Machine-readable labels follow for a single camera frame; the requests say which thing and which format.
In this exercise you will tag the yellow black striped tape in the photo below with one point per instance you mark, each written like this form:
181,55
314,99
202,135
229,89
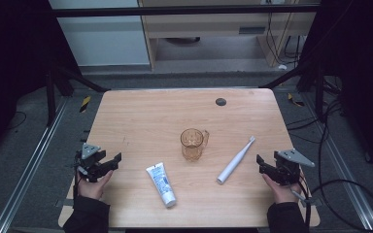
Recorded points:
84,104
295,101

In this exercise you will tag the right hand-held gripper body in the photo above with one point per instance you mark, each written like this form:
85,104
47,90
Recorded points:
289,168

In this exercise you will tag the grey round table grommet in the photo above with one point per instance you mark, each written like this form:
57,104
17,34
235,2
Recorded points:
220,102

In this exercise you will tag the white electric toothbrush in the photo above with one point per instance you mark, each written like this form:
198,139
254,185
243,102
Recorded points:
234,162

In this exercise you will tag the white toothpaste tube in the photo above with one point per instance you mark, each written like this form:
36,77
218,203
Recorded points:
162,186

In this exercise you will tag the person's right hand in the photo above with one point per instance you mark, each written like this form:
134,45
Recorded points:
280,192

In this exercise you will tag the person's left hand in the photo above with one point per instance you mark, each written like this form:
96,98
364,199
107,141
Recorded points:
94,187

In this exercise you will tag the black horizontal frame bar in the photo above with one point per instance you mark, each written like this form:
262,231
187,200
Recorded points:
175,11

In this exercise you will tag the black curtain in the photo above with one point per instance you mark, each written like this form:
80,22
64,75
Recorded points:
13,64
359,64

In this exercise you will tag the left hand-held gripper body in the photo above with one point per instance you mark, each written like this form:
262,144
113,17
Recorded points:
92,163

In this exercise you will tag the light wooden desk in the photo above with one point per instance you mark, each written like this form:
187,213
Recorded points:
207,27

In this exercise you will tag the aluminium floor rail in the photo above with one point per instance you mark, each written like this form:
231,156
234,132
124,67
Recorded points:
346,168
29,165

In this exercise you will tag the white cabinet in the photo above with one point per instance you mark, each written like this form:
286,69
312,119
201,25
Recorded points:
107,42

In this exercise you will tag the black metal stand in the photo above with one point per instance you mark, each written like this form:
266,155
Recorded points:
58,84
307,81

